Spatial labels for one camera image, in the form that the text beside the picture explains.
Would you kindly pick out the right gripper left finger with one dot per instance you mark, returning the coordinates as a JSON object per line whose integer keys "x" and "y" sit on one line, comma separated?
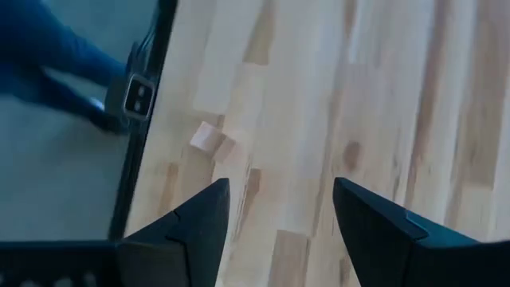
{"x": 187, "y": 239}

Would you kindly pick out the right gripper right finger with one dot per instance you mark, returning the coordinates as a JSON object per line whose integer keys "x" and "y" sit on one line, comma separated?
{"x": 382, "y": 239}

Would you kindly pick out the wooden block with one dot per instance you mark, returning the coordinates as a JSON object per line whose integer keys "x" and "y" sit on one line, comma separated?
{"x": 206, "y": 137}

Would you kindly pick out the silver table-level camera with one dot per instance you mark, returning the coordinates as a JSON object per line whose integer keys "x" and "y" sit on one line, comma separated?
{"x": 138, "y": 97}

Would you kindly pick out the black aluminium table frame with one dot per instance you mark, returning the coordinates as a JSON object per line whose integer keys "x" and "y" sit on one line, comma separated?
{"x": 165, "y": 24}

